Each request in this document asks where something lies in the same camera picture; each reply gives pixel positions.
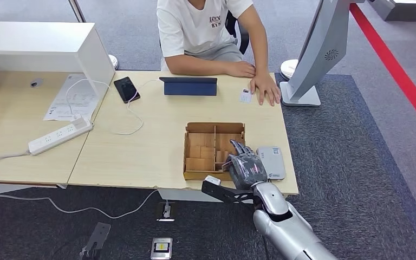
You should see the black smartphone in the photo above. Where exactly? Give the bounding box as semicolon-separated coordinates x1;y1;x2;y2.
113;76;141;105

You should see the red floor tape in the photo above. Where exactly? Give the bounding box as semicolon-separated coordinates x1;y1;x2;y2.
349;3;416;139

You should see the grey monitor on stand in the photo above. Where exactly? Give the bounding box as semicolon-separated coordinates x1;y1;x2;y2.
279;0;365;108

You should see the white charging cable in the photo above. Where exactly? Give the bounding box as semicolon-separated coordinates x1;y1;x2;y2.
65;77;115;119
93;79;164;137

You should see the dark left wrist camera bracket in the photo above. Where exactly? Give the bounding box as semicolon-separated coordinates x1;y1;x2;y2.
79;222;112;260

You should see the dark grey floor mat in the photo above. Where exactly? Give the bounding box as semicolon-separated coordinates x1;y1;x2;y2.
0;73;416;260

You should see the wooden organizer box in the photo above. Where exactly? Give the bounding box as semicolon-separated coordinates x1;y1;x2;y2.
183;122;246;181

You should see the person's left hand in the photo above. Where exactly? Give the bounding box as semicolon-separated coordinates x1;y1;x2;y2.
248;73;282;107

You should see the light wood desk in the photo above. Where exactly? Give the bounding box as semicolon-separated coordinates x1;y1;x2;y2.
0;70;103;198
67;70;299;232

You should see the silver floor socket with label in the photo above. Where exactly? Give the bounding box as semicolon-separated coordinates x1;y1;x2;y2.
150;237;173;260

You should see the black office chair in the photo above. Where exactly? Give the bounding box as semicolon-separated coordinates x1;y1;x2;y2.
225;10;250;55

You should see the person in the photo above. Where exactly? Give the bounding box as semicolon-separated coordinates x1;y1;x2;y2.
157;0;282;107

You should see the white desk cabinet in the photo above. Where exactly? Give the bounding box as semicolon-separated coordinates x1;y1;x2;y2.
0;21;116;99

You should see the white power strip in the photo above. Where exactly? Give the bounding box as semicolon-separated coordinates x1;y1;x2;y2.
27;116;94;157

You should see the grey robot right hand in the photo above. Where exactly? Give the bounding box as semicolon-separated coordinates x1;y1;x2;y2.
222;140;268;191

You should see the grey metal pole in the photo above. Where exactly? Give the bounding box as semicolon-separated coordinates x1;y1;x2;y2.
68;0;87;23

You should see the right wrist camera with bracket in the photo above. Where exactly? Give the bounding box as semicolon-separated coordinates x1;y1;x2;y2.
201;175;255;205

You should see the open black floor socket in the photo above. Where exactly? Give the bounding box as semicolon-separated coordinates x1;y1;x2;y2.
155;201;176;223

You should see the grey card reader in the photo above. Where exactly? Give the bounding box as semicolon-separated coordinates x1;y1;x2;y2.
256;146;287;181

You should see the white power strip cord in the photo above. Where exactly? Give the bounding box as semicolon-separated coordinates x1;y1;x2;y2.
0;152;31;170

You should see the grey platform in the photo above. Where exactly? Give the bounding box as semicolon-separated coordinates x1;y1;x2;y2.
367;0;416;22

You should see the tablet in blue case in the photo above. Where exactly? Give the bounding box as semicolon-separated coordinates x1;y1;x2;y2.
158;76;218;97

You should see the printed paper sheet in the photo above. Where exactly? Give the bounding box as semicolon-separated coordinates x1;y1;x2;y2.
43;74;100;122

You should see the white floor cable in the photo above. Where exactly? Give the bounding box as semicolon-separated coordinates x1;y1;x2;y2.
0;189;158;220

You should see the person's right hand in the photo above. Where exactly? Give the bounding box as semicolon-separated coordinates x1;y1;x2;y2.
224;61;256;79

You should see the white charger plug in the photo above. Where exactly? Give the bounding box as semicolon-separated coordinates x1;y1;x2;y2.
70;114;91;130

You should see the white ID card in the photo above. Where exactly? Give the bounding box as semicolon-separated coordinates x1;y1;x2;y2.
239;88;254;105

